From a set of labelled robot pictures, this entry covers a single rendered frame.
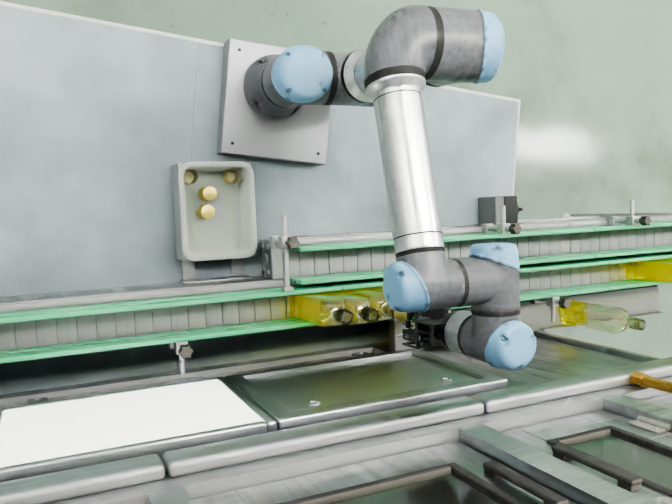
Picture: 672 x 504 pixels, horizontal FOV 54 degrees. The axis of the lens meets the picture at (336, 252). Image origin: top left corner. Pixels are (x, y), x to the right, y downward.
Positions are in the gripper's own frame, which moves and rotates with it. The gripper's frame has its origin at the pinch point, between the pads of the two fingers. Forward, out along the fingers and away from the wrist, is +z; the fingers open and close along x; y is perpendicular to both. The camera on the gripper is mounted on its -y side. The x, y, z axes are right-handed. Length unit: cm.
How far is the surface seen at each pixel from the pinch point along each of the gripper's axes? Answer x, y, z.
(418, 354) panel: 12.4, -10.4, 14.8
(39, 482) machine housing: 12, 69, -18
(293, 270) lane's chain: -7.8, 12.9, 31.0
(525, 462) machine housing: 15.0, 6.1, -40.4
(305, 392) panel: 12.5, 22.8, 1.7
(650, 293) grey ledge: 10, -105, 31
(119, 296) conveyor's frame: -6, 52, 31
